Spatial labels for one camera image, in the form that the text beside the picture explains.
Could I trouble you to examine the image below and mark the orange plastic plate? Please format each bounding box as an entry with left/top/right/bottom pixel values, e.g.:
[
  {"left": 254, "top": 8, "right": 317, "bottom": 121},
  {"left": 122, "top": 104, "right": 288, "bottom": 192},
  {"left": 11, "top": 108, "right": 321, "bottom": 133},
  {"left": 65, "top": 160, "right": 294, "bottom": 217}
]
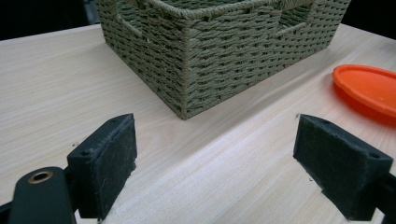
[{"left": 332, "top": 63, "right": 396, "bottom": 126}]

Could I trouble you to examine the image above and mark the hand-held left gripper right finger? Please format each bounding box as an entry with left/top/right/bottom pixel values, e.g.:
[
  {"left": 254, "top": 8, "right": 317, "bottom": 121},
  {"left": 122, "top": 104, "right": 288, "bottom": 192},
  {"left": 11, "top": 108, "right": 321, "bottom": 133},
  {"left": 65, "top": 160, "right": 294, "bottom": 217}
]
[{"left": 292, "top": 113, "right": 394, "bottom": 222}]

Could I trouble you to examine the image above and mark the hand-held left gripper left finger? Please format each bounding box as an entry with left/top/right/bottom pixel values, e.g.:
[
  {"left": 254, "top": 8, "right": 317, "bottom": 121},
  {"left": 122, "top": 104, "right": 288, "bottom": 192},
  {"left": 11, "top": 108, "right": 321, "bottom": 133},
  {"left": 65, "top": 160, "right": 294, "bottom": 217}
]
[{"left": 66, "top": 113, "right": 138, "bottom": 221}]

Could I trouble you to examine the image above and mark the green woven basket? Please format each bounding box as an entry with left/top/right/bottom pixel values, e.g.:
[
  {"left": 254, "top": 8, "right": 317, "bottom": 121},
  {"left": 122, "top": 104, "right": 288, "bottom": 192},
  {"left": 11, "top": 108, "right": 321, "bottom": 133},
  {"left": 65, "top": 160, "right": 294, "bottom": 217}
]
[{"left": 95, "top": 0, "right": 352, "bottom": 120}]

